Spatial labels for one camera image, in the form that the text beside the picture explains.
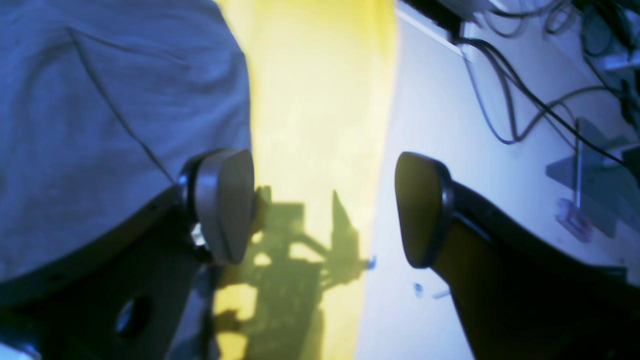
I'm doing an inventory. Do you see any black cable bundle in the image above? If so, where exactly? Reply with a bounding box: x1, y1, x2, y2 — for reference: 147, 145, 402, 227
450, 0, 640, 171

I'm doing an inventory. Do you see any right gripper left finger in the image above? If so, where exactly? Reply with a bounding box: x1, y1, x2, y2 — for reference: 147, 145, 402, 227
1, 148, 255, 360

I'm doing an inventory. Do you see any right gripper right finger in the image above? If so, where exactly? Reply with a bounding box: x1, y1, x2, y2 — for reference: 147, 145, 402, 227
394, 152, 640, 360

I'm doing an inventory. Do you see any blue-grey T-shirt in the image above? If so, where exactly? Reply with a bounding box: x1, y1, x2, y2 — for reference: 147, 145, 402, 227
0, 0, 251, 281

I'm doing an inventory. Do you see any yellow table cloth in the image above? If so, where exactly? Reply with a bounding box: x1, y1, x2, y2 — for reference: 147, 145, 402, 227
214, 0, 398, 360

